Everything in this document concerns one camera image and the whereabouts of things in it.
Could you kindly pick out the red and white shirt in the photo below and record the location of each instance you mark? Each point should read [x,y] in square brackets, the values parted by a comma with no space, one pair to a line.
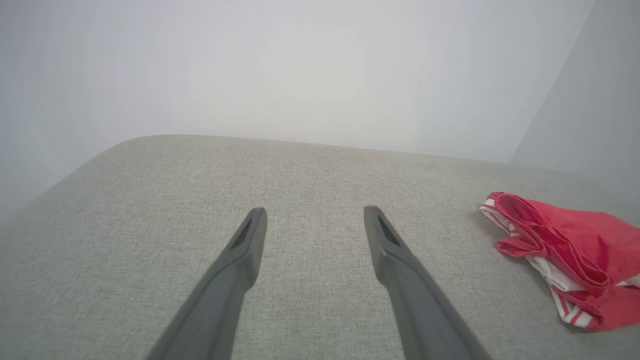
[575,250]

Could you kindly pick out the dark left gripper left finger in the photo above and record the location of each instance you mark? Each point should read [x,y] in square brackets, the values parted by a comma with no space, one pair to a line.
[225,295]

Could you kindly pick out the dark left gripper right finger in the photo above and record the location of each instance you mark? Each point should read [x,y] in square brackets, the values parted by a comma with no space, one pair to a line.
[415,300]

